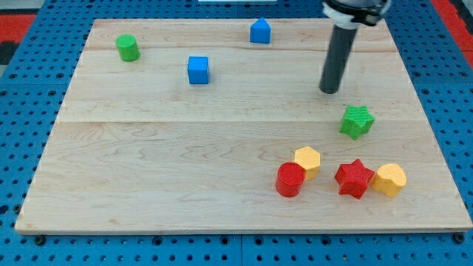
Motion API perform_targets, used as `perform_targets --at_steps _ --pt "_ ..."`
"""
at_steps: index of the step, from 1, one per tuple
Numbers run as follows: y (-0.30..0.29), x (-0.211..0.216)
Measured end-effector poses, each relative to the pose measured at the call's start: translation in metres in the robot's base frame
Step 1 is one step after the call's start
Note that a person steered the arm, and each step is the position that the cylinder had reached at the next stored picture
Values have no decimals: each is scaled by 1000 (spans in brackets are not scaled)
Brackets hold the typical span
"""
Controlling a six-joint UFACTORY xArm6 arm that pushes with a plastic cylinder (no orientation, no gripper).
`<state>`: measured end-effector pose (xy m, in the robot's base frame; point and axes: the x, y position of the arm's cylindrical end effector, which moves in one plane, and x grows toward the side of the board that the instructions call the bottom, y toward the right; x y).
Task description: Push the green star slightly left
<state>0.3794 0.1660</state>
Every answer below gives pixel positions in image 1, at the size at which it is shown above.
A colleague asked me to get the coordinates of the green star block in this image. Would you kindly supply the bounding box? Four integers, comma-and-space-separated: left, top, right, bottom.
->
339, 105, 375, 140

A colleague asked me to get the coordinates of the red star block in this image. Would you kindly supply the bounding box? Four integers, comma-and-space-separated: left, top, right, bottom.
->
335, 159, 375, 200

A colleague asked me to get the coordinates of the wooden board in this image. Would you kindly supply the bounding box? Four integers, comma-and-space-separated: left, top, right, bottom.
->
15, 18, 472, 235

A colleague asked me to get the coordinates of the red cylinder block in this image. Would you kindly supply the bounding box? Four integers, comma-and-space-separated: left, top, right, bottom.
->
275, 162, 305, 197

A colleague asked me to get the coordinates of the blue cube block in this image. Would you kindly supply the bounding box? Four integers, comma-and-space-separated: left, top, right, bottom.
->
187, 56, 209, 84

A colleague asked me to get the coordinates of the yellow hexagon block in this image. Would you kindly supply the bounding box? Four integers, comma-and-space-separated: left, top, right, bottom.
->
294, 146, 321, 181

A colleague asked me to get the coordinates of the blue pentagon house block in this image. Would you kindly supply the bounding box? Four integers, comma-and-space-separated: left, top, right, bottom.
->
249, 18, 271, 44

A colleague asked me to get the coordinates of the green cylinder block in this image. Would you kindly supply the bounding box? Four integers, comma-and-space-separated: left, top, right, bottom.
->
115, 34, 140, 62

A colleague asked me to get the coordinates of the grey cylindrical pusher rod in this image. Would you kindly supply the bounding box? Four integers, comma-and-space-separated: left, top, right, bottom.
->
319, 25, 358, 95

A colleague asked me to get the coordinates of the yellow heart block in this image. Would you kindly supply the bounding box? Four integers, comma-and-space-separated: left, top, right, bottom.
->
370, 163, 407, 197

